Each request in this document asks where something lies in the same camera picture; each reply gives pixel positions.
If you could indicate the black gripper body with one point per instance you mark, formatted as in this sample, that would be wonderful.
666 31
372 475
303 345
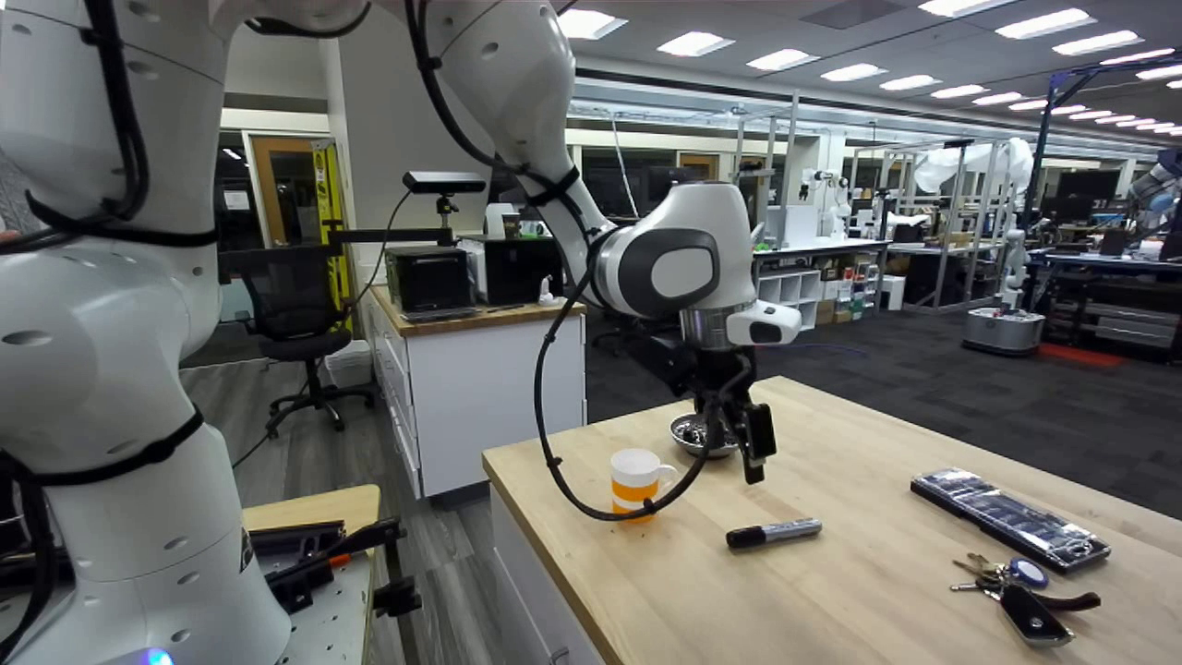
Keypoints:
722 374

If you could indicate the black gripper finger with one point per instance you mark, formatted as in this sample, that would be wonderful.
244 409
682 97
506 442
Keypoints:
710 431
755 442

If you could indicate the black and grey marker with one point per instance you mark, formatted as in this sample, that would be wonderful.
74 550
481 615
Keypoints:
777 533

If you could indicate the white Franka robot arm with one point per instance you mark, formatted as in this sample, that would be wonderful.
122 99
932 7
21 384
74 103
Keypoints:
99 370

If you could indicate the white and orange cup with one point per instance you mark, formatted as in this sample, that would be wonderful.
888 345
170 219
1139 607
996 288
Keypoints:
633 484

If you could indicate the round metal bowl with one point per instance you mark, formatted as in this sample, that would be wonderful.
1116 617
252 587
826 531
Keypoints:
682 433

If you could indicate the white cabinet with wood top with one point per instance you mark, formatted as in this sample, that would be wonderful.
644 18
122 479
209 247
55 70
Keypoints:
491 394

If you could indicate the black box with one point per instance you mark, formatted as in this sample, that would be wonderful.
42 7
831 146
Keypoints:
523 272

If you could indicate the black flat keypad device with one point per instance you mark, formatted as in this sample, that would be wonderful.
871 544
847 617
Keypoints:
1011 519

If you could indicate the key bunch with black fob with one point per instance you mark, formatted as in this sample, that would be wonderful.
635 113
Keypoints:
1021 602

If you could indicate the ceiling light panel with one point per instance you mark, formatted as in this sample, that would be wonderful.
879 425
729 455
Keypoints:
593 24
1044 24
782 60
694 45
1095 42

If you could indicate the red floor mat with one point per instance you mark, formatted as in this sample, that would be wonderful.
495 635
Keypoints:
1081 356

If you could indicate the black clamp screw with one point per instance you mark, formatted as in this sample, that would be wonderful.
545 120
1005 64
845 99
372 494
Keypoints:
395 596

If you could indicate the dark workbench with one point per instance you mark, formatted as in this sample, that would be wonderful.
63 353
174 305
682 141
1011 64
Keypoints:
1111 320

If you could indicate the black clamp with orange pad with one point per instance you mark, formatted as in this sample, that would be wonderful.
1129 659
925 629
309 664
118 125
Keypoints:
309 549

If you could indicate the wood edged side table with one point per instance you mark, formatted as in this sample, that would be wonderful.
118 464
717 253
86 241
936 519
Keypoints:
334 620

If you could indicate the black office chair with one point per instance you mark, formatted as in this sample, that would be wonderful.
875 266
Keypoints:
291 300

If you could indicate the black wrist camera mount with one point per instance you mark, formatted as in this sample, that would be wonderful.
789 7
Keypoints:
646 353

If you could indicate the white robot on pedestal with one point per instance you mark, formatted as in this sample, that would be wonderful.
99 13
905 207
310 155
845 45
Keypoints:
1002 329

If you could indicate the black stereo camera on stand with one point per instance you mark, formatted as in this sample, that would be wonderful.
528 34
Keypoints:
446 181

